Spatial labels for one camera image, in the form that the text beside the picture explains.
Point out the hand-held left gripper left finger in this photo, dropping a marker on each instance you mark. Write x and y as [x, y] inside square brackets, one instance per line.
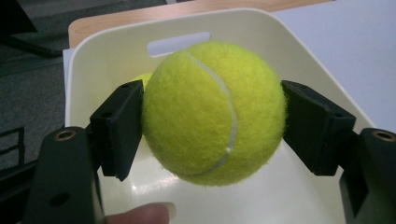
[120, 130]

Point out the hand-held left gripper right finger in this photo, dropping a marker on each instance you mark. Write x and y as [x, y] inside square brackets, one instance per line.
[314, 130]

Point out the yellow tennis ball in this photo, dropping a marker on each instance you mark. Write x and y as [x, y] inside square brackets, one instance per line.
[144, 80]
[202, 118]

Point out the cream plastic bin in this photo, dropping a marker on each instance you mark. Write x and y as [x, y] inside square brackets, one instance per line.
[106, 62]

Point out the white foam board cover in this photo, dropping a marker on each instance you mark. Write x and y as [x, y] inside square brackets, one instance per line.
[348, 46]

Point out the black stand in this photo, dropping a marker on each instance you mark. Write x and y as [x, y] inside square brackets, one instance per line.
[37, 49]

